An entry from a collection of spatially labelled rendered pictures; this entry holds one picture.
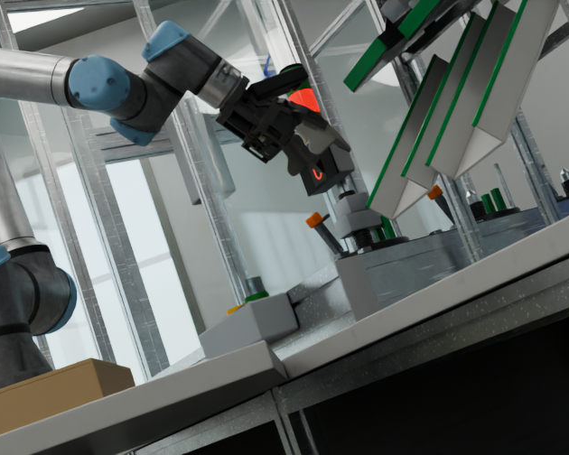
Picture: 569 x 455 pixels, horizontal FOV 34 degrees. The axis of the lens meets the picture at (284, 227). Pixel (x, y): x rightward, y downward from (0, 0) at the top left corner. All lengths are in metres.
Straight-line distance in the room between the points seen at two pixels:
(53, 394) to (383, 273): 0.48
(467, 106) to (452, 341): 0.36
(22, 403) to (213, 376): 0.43
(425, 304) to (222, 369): 0.23
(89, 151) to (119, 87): 1.24
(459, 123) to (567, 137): 4.04
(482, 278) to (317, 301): 0.45
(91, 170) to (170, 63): 1.12
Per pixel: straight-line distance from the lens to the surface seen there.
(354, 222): 1.49
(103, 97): 1.35
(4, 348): 1.38
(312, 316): 1.35
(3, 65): 1.46
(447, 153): 1.19
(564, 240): 0.84
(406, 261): 1.34
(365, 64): 1.30
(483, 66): 1.27
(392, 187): 1.31
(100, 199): 2.53
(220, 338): 1.47
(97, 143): 2.59
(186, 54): 1.47
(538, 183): 1.48
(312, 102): 1.79
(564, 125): 5.26
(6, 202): 1.59
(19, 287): 1.45
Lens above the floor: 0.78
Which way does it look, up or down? 11 degrees up
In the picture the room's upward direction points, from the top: 20 degrees counter-clockwise
